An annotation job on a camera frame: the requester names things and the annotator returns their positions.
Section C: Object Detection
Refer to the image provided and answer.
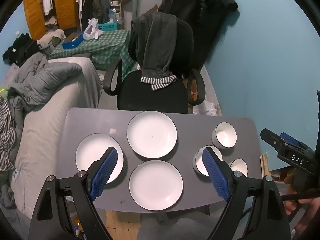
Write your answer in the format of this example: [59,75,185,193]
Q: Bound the person's right hand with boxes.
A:
[285,197,320,230]

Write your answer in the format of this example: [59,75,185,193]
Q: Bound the wide white bowl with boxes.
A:
[192,145,223,177]

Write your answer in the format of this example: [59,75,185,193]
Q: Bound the green checkered tablecloth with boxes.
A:
[49,29,137,80]

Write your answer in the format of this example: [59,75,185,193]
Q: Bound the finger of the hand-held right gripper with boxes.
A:
[260,128,284,153]
[279,132,304,150]

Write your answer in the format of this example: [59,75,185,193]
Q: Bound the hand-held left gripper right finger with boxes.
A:
[201,147,292,240]

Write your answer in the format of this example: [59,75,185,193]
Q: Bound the black jacket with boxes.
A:
[158,0,238,70]

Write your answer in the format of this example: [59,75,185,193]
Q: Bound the hanging dark coats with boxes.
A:
[80,0,111,25]

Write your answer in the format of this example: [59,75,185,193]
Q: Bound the deep white ribbed bowl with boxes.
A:
[211,122,237,148]

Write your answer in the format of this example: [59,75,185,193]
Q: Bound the orange louvred door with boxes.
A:
[53,0,80,30]
[23,0,47,40]

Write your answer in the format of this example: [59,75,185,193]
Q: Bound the black office chair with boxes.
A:
[102,17,206,114]

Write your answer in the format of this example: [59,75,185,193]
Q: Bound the crumpled white plastic sheet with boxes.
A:
[194,100,218,117]

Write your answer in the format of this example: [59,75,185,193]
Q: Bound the white plastic bag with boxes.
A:
[83,18,104,40]

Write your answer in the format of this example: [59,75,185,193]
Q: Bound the blue cardboard box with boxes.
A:
[62,31,85,50]

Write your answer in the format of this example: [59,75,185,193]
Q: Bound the striped cloth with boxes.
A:
[0,97,18,172]

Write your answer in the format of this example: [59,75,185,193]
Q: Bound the black clothes pile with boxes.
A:
[2,33,42,65]

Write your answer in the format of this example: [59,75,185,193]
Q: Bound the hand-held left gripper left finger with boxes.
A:
[28,146,118,240]

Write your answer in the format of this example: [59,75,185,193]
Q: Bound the grey covered bed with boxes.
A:
[10,57,103,220]

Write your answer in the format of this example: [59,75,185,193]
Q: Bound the white plate black rim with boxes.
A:
[127,111,178,159]
[75,133,124,184]
[129,160,184,211]

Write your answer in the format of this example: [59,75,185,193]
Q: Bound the small white bowl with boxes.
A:
[229,158,248,178]

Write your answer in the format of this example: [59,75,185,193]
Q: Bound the wooden plank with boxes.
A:
[260,152,271,178]

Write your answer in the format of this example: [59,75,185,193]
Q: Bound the beige clothes pile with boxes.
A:
[37,29,65,49]

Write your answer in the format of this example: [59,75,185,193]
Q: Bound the black cabinet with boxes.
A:
[316,90,320,155]

